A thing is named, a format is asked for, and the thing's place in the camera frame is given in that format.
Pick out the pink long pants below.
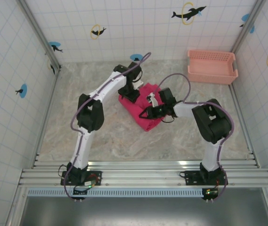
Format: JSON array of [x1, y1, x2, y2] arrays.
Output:
[[118, 82, 170, 132]]

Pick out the pink perforated plastic basket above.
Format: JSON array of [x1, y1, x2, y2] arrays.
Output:
[[187, 49, 239, 85]]

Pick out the grey metal panel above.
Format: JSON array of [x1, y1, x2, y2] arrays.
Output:
[[23, 196, 268, 226]]

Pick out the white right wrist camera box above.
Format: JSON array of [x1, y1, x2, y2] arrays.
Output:
[[146, 92, 159, 107]]

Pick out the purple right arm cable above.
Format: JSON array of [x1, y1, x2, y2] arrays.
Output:
[[153, 73, 236, 203]]

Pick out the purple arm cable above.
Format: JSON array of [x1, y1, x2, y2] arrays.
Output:
[[153, 73, 236, 203], [63, 51, 152, 202]]

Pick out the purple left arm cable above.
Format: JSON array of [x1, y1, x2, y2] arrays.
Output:
[[63, 51, 152, 202]]

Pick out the aluminium mounting rail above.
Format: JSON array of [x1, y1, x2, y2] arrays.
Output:
[[18, 160, 268, 189]]

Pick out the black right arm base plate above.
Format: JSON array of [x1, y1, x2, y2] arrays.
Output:
[[180, 169, 229, 188]]

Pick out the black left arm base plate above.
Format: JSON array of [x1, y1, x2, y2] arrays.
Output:
[[61, 169, 103, 188]]

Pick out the white slotted cable duct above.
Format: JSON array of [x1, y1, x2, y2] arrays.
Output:
[[27, 188, 204, 197]]

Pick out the aluminium corner post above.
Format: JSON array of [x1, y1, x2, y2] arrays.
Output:
[[17, 0, 62, 71], [230, 0, 266, 55]]

